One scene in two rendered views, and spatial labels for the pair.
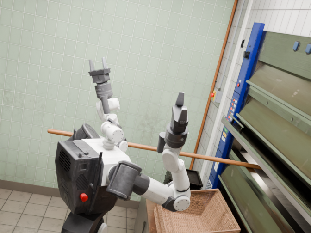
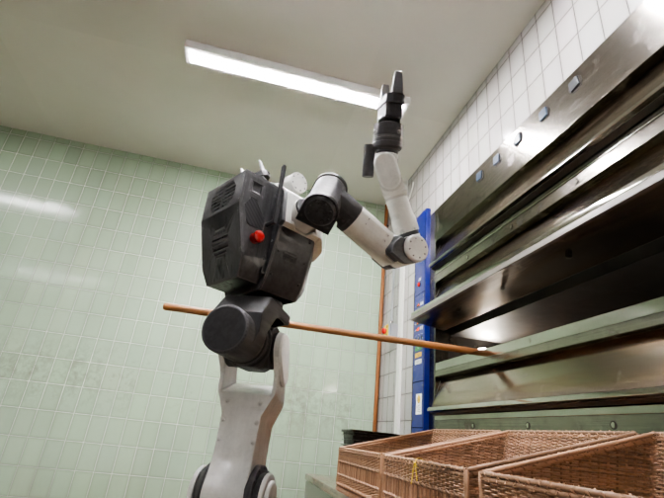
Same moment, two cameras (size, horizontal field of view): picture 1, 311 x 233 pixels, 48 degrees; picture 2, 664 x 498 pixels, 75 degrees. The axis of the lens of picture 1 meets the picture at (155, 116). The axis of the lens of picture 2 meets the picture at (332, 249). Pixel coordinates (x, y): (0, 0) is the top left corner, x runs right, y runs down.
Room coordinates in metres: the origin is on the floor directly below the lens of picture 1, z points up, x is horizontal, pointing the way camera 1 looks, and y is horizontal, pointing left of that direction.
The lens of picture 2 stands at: (0.35, 0.08, 0.76)
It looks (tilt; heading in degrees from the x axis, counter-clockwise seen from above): 24 degrees up; 357
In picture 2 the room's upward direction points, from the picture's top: 6 degrees clockwise
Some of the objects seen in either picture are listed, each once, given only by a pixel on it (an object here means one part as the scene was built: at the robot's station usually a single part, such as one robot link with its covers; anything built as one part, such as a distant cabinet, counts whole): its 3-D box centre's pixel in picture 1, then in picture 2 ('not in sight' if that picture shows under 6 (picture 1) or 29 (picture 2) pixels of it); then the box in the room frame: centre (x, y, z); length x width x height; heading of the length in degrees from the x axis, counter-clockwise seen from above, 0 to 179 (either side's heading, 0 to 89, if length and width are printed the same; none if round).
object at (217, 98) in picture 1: (217, 95); (390, 332); (3.21, -0.51, 1.46); 0.10 x 0.07 x 0.10; 8
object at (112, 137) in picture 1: (111, 134); (288, 191); (1.54, 0.18, 1.46); 0.10 x 0.07 x 0.09; 40
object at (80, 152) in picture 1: (91, 174); (261, 241); (1.51, 0.23, 1.26); 0.34 x 0.30 x 0.36; 40
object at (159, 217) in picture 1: (192, 218); (411, 459); (2.26, -0.43, 0.72); 0.56 x 0.49 x 0.28; 9
